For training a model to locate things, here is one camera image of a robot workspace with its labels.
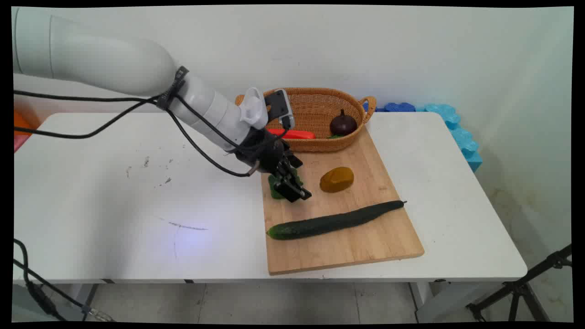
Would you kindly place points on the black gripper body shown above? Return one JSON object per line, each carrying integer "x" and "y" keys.
{"x": 265, "y": 153}

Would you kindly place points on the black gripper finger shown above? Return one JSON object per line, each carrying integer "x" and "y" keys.
{"x": 299, "y": 185}
{"x": 285, "y": 185}

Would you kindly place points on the long dark green cucumber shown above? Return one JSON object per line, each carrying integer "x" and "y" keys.
{"x": 329, "y": 223}

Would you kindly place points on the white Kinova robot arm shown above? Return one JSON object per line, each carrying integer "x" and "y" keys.
{"x": 91, "y": 59}

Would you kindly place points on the green bell pepper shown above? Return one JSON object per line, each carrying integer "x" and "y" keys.
{"x": 275, "y": 189}

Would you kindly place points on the brown potato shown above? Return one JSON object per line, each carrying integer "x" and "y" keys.
{"x": 337, "y": 179}

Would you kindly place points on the red chili pepper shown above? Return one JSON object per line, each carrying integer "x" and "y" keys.
{"x": 299, "y": 134}

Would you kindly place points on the small green vegetable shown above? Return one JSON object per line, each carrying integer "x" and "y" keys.
{"x": 335, "y": 136}

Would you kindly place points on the woven wicker basket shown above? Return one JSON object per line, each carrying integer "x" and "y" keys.
{"x": 320, "y": 114}

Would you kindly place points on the bamboo cutting board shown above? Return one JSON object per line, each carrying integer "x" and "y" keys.
{"x": 347, "y": 242}

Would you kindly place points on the dark purple onion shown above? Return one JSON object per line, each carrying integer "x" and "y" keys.
{"x": 343, "y": 124}

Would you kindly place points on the dark blue foam mat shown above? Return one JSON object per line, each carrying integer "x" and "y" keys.
{"x": 397, "y": 107}

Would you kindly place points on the light blue foam mat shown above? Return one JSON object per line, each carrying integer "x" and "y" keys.
{"x": 461, "y": 135}

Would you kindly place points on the white table leg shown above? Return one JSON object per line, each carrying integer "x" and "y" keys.
{"x": 82, "y": 297}
{"x": 448, "y": 301}

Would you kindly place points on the black tripod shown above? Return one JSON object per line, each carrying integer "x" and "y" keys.
{"x": 521, "y": 288}

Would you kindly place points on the pink object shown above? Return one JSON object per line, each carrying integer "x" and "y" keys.
{"x": 19, "y": 141}

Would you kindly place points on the orange object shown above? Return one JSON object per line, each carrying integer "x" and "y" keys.
{"x": 20, "y": 122}

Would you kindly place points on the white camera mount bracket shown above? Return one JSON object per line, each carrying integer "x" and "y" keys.
{"x": 252, "y": 109}

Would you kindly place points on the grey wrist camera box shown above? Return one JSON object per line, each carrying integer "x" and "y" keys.
{"x": 279, "y": 107}

